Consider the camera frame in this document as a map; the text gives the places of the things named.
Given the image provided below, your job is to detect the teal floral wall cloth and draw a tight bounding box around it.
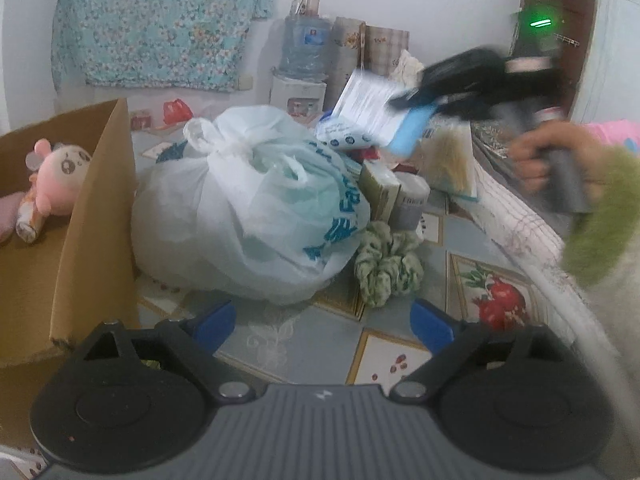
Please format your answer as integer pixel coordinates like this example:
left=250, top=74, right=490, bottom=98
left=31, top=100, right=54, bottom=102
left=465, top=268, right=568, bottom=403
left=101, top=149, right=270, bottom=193
left=51, top=0, right=273, bottom=92

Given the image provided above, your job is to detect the brown cardboard box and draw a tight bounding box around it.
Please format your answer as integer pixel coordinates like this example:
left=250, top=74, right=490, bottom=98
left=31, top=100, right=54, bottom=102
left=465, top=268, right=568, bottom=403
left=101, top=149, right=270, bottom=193
left=1, top=100, right=139, bottom=448

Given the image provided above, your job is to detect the green floral scrunchie cloth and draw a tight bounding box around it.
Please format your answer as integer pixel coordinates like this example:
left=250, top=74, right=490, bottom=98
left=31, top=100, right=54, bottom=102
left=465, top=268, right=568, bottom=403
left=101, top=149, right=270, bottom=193
left=354, top=221, right=424, bottom=308

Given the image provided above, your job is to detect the white plastic bag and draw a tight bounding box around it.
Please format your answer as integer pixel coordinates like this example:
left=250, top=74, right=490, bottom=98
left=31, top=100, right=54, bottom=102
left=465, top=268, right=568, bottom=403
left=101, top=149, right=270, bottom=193
left=131, top=105, right=370, bottom=304

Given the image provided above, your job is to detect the blue water bottle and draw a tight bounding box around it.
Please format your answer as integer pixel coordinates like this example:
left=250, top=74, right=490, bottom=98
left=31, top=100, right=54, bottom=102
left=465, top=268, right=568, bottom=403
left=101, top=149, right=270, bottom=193
left=277, top=14, right=332, bottom=82

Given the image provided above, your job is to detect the blue white tissue pack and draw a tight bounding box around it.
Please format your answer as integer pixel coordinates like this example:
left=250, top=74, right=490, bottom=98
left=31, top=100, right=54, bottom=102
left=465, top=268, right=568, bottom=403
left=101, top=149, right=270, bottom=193
left=332, top=70, right=437, bottom=157

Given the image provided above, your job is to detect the rolled checkered mat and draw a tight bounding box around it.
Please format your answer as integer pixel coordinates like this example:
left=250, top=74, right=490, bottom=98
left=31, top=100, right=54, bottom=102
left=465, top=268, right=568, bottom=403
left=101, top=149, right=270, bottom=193
left=364, top=25, right=410, bottom=76

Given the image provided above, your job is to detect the green fuzzy sleeve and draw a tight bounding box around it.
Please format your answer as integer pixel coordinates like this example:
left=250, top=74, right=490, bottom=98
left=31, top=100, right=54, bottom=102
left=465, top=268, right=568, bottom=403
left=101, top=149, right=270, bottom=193
left=562, top=148, right=639, bottom=289

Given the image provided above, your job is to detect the person's right hand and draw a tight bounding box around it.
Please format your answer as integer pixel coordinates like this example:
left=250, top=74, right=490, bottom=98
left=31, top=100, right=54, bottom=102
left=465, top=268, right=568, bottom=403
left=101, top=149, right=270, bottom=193
left=509, top=122, right=613, bottom=202

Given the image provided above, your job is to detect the rolled floral mat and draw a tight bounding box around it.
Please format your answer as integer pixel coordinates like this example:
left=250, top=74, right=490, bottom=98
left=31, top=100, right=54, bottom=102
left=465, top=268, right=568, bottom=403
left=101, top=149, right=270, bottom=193
left=323, top=16, right=366, bottom=110

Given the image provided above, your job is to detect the olive tissue box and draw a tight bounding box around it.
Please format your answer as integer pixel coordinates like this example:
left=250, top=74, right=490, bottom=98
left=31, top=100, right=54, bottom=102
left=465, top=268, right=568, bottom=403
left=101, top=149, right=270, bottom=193
left=358, top=160, right=400, bottom=223

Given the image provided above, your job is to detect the red plastic bag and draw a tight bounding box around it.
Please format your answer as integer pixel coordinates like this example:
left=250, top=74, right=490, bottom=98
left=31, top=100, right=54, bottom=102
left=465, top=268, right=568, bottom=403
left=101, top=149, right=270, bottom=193
left=163, top=99, right=193, bottom=126

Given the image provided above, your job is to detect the white water dispenser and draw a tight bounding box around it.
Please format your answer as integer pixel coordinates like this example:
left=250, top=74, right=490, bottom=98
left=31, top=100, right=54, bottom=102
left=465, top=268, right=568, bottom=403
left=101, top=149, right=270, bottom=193
left=269, top=70, right=326, bottom=117

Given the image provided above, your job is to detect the pink plush doll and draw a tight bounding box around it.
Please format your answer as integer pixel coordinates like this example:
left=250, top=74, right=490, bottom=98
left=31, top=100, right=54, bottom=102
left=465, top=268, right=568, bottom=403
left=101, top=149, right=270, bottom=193
left=15, top=139, right=92, bottom=244

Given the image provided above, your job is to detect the brown door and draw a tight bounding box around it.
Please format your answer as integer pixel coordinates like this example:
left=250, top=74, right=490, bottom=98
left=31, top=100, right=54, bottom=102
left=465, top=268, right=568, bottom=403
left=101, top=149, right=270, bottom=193
left=512, top=0, right=597, bottom=115

